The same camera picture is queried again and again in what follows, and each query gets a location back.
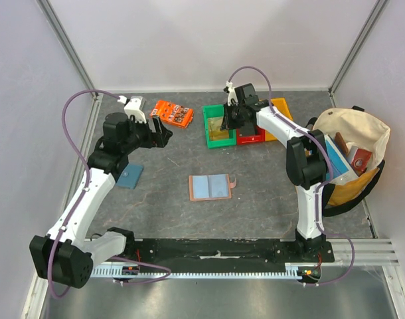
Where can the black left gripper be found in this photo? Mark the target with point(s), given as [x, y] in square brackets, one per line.
[158, 139]

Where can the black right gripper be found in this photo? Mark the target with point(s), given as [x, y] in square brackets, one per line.
[232, 115]

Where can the gold cards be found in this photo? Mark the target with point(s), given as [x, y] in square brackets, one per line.
[214, 131]

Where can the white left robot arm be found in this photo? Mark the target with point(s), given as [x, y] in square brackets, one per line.
[63, 255]

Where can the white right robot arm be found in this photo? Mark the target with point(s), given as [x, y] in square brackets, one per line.
[306, 156]

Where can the teal card wallet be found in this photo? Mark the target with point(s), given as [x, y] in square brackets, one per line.
[130, 176]

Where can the green plastic bin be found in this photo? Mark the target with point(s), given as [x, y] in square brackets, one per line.
[216, 111]

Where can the orange snack box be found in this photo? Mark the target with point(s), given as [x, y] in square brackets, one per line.
[173, 114]

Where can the red plastic bin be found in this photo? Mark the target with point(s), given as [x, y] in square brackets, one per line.
[250, 134]

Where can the yellow plastic bin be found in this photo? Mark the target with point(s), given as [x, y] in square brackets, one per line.
[281, 105]

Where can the brown wallet in bag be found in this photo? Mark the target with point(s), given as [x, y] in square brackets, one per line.
[341, 144]

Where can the blue razor box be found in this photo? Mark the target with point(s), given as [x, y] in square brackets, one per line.
[343, 173]

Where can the cream and mustard tote bag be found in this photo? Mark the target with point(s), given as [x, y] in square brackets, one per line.
[360, 129]

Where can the red box in bag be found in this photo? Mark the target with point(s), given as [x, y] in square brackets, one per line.
[358, 158]

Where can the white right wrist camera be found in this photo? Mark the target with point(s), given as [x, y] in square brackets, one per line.
[230, 91]

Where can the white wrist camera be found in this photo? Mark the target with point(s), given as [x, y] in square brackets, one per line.
[230, 91]
[133, 106]

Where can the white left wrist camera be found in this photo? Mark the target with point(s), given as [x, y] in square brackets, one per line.
[133, 106]

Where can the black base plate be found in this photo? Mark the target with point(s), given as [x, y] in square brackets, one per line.
[225, 254]

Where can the aluminium corner post left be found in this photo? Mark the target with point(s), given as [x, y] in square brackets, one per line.
[61, 34]

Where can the aluminium corner post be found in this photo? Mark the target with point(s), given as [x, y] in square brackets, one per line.
[61, 34]
[356, 47]

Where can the aluminium corner post right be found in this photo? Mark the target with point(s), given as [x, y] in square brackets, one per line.
[356, 47]

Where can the slotted cable duct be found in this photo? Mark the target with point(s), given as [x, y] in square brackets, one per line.
[128, 271]

